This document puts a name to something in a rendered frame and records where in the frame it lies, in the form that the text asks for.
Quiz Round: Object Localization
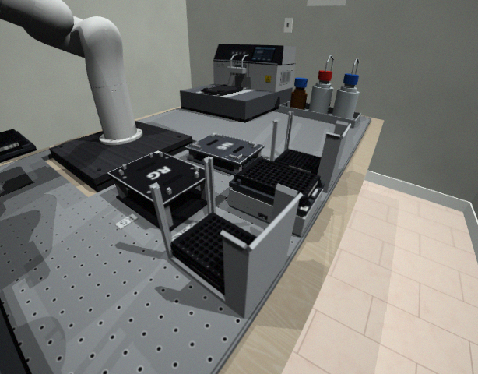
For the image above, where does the black regrip nest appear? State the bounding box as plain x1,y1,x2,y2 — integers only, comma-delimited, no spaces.
108,151,207,232

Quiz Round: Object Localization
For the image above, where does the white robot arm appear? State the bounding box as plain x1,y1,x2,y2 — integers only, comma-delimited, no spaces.
0,0,142,146

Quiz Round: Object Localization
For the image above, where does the blue bottle cap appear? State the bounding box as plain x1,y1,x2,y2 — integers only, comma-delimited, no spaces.
343,74,359,83
294,78,308,86

